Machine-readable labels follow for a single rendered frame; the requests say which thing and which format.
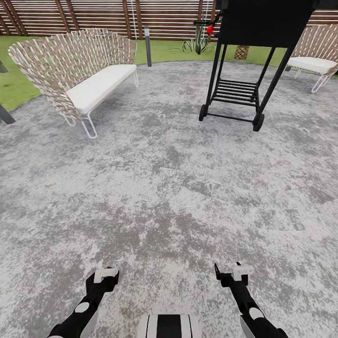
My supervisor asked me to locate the robot trunk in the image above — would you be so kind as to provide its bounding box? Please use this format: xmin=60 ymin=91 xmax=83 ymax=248
xmin=137 ymin=314 xmax=201 ymax=338

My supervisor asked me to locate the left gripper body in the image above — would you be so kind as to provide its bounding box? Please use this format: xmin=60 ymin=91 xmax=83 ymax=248
xmin=86 ymin=277 xmax=115 ymax=297

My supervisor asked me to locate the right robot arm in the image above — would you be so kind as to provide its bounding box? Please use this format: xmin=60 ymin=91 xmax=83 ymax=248
xmin=215 ymin=263 xmax=289 ymax=338

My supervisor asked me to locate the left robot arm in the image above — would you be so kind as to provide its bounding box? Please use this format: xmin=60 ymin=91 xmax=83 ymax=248
xmin=49 ymin=267 xmax=119 ymax=338

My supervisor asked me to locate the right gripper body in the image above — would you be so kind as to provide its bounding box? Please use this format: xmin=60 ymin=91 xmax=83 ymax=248
xmin=220 ymin=273 xmax=248 ymax=296

